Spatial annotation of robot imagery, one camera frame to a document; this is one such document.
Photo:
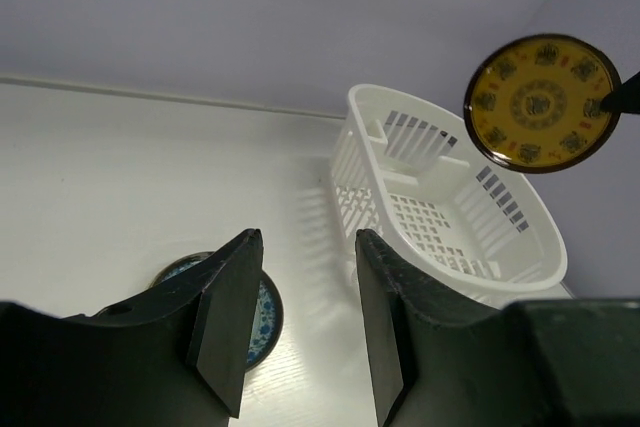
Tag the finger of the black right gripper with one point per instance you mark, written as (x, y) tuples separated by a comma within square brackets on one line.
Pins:
[(624, 99)]

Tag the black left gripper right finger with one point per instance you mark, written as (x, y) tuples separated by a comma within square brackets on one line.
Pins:
[(439, 358)]

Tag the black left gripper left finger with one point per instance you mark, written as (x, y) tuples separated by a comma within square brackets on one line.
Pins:
[(173, 355)]

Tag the yellow brown patterned plate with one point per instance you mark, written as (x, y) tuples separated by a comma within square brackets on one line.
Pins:
[(534, 105)]

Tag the white plastic dish rack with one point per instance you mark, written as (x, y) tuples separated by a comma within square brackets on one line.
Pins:
[(406, 169)]

